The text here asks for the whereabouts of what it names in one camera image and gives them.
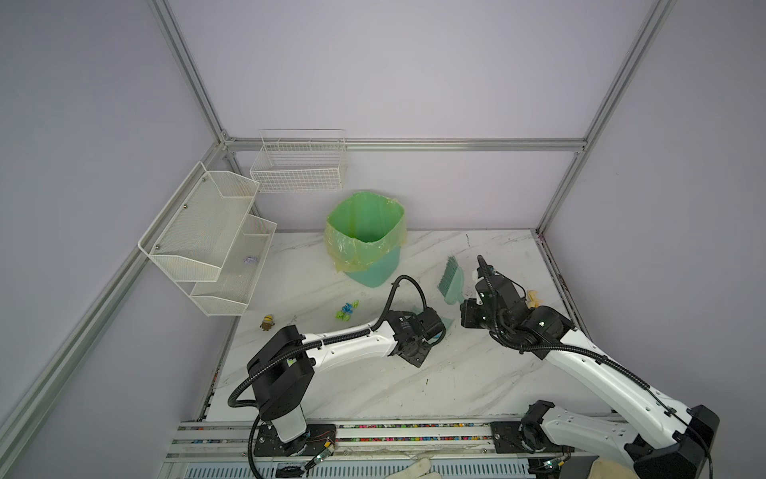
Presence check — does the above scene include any paper scrap cluster far left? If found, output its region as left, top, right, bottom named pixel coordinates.
left=335, top=301, right=359, bottom=321

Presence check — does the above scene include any white glove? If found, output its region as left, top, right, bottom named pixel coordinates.
left=588, top=457, right=638, bottom=479
left=386, top=458, right=442, bottom=479

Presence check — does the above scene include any yellow toy duck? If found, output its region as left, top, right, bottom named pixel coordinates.
left=526, top=289, right=542, bottom=309

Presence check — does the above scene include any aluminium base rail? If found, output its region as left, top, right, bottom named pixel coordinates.
left=160, top=417, right=596, bottom=478

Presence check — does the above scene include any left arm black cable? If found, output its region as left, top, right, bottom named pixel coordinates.
left=226, top=274, right=447, bottom=479

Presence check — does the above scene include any white wire basket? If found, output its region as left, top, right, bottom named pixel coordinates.
left=249, top=129, right=347, bottom=194

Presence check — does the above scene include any green hand brush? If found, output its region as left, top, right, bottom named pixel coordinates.
left=438, top=255, right=465, bottom=305

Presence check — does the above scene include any white glove right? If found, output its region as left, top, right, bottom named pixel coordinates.
left=588, top=457, right=638, bottom=479

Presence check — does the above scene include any green trash bin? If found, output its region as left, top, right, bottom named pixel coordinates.
left=346, top=247, right=401, bottom=289

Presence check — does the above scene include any white mesh upper shelf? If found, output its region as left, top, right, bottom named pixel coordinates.
left=138, top=163, right=259, bottom=283

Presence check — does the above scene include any yellow brown toy figure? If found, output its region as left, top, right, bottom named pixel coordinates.
left=261, top=315, right=274, bottom=331

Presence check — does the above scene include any white glove centre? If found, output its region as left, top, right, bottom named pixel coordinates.
left=386, top=458, right=442, bottom=479

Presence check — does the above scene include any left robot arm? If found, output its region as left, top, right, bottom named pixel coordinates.
left=227, top=307, right=448, bottom=456

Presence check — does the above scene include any white mesh lower shelf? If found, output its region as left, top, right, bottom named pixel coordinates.
left=190, top=215, right=277, bottom=317

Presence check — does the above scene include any yellow-green bin liner bag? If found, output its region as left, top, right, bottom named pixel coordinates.
left=324, top=191, right=407, bottom=273

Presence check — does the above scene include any white mesh shelf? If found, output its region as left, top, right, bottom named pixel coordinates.
left=190, top=215, right=277, bottom=317
left=138, top=163, right=259, bottom=283

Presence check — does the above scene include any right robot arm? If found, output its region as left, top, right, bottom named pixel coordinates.
left=461, top=257, right=720, bottom=478

